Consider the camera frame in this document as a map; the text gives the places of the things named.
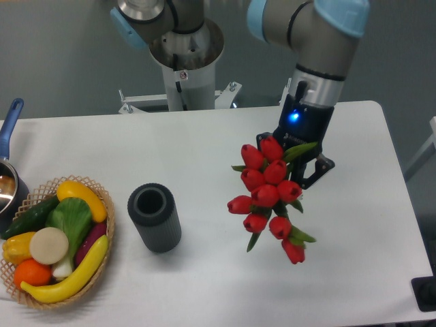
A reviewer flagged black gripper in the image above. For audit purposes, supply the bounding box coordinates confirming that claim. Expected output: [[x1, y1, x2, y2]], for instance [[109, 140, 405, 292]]
[[256, 94, 335, 189]]

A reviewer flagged green cucumber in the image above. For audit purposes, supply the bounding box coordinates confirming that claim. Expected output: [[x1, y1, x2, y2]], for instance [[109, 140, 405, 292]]
[[1, 196, 59, 240]]

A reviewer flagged yellow squash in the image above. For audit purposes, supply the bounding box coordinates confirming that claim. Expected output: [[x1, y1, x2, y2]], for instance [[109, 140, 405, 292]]
[[57, 180, 107, 223]]

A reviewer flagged blue handled saucepan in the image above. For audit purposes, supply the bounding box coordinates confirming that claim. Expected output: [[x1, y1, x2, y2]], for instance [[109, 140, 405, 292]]
[[1, 98, 29, 233]]

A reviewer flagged yellow bell pepper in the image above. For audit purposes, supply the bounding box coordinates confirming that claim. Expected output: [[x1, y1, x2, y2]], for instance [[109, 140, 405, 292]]
[[2, 232, 35, 265]]

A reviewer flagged purple sweet potato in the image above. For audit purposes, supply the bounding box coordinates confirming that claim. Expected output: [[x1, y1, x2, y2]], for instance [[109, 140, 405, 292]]
[[74, 223, 106, 267]]

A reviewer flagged black box at edge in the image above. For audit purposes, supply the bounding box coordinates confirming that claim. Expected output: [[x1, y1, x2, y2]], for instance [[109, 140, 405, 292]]
[[411, 277, 435, 312]]

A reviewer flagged yellow banana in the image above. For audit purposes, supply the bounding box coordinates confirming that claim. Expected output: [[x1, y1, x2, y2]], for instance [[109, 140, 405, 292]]
[[20, 235, 109, 304]]

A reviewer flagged woven wicker basket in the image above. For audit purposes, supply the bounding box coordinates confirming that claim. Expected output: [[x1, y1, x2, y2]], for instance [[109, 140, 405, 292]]
[[1, 175, 115, 310]]

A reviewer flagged dark grey ribbed vase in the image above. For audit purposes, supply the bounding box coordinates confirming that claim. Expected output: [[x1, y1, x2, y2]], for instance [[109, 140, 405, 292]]
[[127, 183, 182, 253]]

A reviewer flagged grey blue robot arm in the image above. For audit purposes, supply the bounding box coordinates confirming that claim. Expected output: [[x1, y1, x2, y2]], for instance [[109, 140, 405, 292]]
[[110, 1, 370, 189]]

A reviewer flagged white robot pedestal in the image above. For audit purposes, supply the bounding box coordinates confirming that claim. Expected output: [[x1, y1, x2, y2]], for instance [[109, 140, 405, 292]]
[[117, 20, 294, 114]]

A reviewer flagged orange fruit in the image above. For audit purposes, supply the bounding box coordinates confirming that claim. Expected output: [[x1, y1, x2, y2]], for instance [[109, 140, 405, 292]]
[[14, 259, 52, 289]]

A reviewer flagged white frame at right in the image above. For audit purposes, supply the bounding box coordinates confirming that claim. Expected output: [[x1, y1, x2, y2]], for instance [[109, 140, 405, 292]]
[[403, 117, 435, 183]]

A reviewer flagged red tulip bouquet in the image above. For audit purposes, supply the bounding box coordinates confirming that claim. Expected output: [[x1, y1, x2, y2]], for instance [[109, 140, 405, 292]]
[[227, 136, 317, 264]]

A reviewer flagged beige round disc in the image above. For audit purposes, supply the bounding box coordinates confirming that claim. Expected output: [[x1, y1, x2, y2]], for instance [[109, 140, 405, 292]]
[[29, 227, 69, 265]]

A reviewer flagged green bok choy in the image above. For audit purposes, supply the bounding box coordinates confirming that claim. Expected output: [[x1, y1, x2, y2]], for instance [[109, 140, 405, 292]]
[[45, 198, 92, 281]]

